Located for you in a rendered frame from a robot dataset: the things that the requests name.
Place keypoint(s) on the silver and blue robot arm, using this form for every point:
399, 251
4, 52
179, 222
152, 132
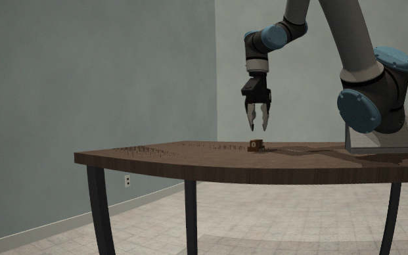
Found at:
370, 100

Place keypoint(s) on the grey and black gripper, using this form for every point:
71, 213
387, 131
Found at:
263, 95

